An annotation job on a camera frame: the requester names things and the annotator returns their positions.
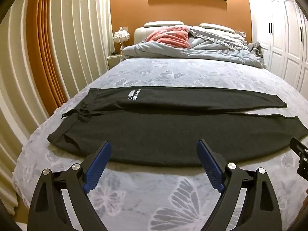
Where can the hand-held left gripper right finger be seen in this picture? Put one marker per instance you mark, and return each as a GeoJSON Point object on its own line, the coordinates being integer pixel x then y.
{"type": "Point", "coordinates": [209, 166]}

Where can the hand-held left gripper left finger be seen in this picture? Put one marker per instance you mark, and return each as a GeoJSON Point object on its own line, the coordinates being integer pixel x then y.
{"type": "Point", "coordinates": [97, 166]}

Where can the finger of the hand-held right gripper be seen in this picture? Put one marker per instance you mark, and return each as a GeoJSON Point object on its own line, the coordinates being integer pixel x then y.
{"type": "Point", "coordinates": [298, 146]}

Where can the black pants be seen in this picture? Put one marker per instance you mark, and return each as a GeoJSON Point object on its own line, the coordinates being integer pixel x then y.
{"type": "Point", "coordinates": [156, 139]}

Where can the butterfly print bed blanket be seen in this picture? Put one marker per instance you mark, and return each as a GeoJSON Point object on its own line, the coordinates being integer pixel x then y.
{"type": "Point", "coordinates": [168, 72]}

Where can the white wardrobe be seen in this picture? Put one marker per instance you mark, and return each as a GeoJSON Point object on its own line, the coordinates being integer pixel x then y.
{"type": "Point", "coordinates": [276, 43]}

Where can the white nightstand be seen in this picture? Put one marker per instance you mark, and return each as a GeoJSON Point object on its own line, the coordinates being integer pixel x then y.
{"type": "Point", "coordinates": [114, 61]}

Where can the grey plush cloth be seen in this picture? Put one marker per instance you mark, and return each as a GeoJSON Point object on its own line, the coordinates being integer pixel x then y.
{"type": "Point", "coordinates": [256, 49]}

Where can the grey duvet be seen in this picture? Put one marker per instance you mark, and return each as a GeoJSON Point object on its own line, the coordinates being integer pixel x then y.
{"type": "Point", "coordinates": [204, 51]}

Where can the grey ruffled pillow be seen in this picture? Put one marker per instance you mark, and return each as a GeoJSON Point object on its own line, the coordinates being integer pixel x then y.
{"type": "Point", "coordinates": [216, 37]}

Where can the white flower lamp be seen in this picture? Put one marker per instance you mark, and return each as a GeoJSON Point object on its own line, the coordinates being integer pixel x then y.
{"type": "Point", "coordinates": [121, 37]}

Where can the pink blanket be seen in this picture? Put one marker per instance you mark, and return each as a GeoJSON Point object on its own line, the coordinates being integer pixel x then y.
{"type": "Point", "coordinates": [168, 37]}

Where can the orange curtain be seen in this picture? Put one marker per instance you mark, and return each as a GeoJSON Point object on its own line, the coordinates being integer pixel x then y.
{"type": "Point", "coordinates": [43, 41]}

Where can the white pillows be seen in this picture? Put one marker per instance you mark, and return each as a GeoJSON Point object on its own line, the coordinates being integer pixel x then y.
{"type": "Point", "coordinates": [139, 35]}

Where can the white curtain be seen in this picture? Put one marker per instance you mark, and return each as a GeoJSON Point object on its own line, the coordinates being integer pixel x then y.
{"type": "Point", "coordinates": [79, 28]}

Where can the white wall outlet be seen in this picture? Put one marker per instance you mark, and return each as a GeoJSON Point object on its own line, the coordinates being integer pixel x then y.
{"type": "Point", "coordinates": [240, 32]}

